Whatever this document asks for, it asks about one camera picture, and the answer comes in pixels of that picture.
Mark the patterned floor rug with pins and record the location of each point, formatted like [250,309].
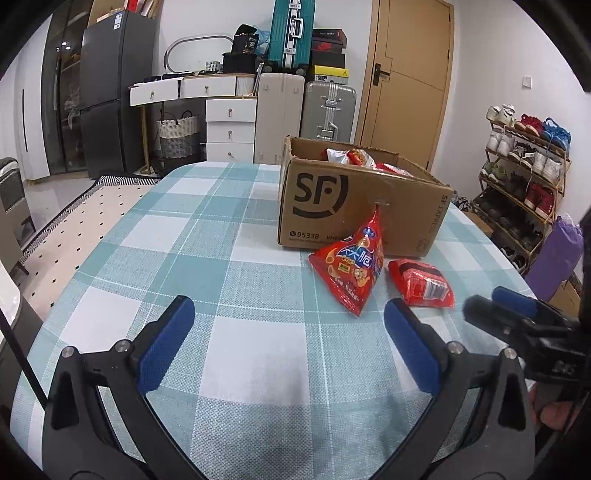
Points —
[56,253]

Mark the red triangular crisps bag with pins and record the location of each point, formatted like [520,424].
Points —
[351,266]

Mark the white drawer desk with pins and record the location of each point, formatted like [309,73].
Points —
[229,112]

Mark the woven laundry basket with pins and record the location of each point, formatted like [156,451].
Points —
[178,135]

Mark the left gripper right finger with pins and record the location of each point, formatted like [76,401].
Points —
[498,441]

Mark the dark glass cabinet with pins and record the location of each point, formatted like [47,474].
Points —
[60,87]

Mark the beige suitcase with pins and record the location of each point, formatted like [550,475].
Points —
[280,100]

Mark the SF cardboard box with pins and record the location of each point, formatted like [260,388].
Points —
[323,201]

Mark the red chocolate biscuit pack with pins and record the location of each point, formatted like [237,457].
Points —
[391,169]

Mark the silver suitcase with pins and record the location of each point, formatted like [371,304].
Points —
[328,112]

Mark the person's right hand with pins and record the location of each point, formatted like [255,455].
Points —
[553,415]

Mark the stacked shoe boxes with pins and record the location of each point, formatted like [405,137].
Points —
[328,59]

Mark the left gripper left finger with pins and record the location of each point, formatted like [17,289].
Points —
[78,440]

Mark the white red snack bag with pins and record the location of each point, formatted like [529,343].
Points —
[338,156]

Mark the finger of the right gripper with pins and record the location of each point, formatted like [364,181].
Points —
[504,324]
[520,304]

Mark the black refrigerator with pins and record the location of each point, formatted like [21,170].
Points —
[116,53]

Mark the wooden door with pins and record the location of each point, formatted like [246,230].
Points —
[407,79]

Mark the wooden shoe rack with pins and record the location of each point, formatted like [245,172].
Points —
[523,182]

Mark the purple plastic bag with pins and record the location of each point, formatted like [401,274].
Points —
[557,258]

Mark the teal suitcase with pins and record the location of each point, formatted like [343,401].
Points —
[291,36]

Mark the red black snack pack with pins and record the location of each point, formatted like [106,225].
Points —
[421,284]

